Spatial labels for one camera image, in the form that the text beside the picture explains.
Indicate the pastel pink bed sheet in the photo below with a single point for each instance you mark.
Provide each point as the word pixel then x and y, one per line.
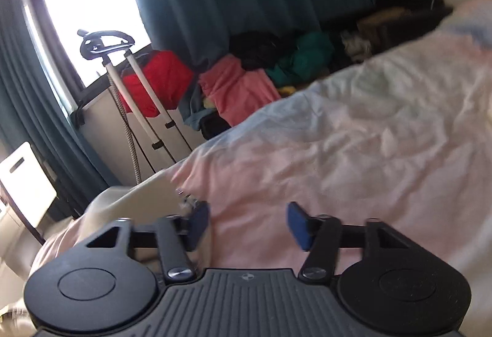
pixel 404 137

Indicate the green garment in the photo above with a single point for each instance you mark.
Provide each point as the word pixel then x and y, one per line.
pixel 311 56

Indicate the cream white zip jacket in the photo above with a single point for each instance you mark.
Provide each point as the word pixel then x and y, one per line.
pixel 153 198

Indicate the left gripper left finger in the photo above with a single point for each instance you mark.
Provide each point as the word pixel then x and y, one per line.
pixel 174 237

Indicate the pink garment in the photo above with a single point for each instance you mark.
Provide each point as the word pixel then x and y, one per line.
pixel 237 93

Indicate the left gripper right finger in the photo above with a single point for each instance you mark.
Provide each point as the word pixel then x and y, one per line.
pixel 322 237

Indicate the black sofa chair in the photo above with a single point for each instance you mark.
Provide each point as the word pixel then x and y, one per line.
pixel 360 34

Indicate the red bag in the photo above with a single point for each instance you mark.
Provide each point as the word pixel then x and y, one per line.
pixel 168 76

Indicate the window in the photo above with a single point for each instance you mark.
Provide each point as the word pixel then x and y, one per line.
pixel 60 21

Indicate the teal curtain left of window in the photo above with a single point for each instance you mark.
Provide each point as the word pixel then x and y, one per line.
pixel 31 113

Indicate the black garment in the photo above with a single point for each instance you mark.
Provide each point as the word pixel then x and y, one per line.
pixel 261 49

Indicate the white chair with black frame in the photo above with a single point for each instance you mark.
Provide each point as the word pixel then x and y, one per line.
pixel 26 195

